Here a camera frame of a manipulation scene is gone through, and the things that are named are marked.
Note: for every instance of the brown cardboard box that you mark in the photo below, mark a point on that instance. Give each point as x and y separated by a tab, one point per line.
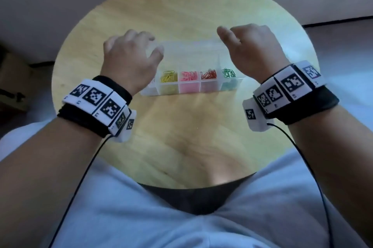
14	76

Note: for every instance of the clear plastic compartment box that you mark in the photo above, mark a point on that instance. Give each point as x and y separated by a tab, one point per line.
189	52

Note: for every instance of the person's left forearm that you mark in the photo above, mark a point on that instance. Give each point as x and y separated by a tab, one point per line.
38	183

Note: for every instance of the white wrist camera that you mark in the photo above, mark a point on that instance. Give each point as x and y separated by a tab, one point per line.
256	125
125	135

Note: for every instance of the heap of green paper clips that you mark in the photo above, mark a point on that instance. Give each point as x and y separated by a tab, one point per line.
228	73

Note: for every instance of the black left wristband white markers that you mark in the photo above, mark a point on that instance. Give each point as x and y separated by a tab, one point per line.
75	116

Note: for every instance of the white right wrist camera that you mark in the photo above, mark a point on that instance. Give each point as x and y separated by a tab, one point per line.
256	125

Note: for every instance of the heap of yellow paper clips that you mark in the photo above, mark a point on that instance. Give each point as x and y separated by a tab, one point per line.
168	77

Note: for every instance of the black wristband white markers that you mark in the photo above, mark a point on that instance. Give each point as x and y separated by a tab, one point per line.
314	108
75	116

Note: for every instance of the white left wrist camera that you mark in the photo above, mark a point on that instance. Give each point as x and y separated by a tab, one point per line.
125	135

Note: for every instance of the person's left hand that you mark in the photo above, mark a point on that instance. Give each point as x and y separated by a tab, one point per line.
128	61

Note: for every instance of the heap of pink paper clips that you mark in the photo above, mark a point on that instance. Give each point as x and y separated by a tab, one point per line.
188	76

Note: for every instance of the person's right hand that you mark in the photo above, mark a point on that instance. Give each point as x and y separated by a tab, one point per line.
256	49

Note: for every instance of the black right wristband white markers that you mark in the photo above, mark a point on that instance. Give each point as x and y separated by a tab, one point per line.
314	108

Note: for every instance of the person's right forearm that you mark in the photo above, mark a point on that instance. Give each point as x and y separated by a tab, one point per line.
344	163

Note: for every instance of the heap of red paper clips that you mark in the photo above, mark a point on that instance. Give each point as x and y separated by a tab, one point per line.
208	75

